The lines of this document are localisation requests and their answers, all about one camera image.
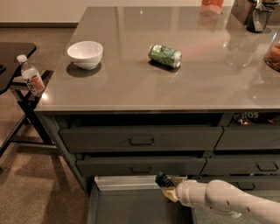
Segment green soda can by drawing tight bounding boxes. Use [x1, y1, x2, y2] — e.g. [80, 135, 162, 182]
[148, 44, 182, 69]

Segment white ceramic bowl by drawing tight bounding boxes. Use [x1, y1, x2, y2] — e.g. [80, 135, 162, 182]
[67, 41, 103, 70]

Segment open bottom left drawer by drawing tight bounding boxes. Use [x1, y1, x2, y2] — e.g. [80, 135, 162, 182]
[87, 176, 197, 224]

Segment glass jar with snacks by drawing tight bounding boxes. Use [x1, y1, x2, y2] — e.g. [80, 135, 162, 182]
[264, 31, 280, 72]

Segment chip bags in drawer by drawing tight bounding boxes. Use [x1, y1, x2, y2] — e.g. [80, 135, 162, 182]
[233, 112, 280, 125]

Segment dark drawer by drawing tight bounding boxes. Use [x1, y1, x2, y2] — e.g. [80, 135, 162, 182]
[76, 157, 206, 177]
[197, 176, 280, 191]
[201, 155, 280, 176]
[215, 124, 280, 151]
[59, 126, 223, 153]

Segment middle left dark drawer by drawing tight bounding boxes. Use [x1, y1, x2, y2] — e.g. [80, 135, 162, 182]
[76, 157, 206, 177]

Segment orange white carton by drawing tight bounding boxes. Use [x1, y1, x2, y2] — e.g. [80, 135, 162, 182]
[200, 0, 224, 14]

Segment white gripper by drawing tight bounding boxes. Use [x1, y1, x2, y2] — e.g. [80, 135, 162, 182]
[161, 178, 207, 207]

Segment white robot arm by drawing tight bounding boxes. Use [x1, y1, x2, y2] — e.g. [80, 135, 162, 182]
[157, 177, 280, 224]

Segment dark side table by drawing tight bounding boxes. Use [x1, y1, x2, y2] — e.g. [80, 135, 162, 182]
[0, 42, 53, 156]

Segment bottom right dark drawer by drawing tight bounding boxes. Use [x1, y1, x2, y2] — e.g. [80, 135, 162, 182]
[197, 176, 280, 191]

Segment dark metal container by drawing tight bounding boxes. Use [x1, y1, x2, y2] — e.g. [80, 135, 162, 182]
[246, 0, 279, 33]

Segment middle right dark drawer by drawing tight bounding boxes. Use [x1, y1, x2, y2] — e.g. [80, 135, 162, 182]
[201, 155, 280, 176]

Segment top right dark drawer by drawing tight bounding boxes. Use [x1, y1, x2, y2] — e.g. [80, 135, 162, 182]
[215, 124, 280, 151]

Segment blue rxbar snack bar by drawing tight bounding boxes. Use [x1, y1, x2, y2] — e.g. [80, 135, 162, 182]
[155, 171, 175, 188]

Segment top left dark drawer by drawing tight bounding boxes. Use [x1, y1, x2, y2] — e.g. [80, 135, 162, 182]
[59, 126, 223, 153]

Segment clear water bottle orange label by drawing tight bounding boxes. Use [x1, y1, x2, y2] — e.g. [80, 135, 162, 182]
[17, 54, 46, 97]

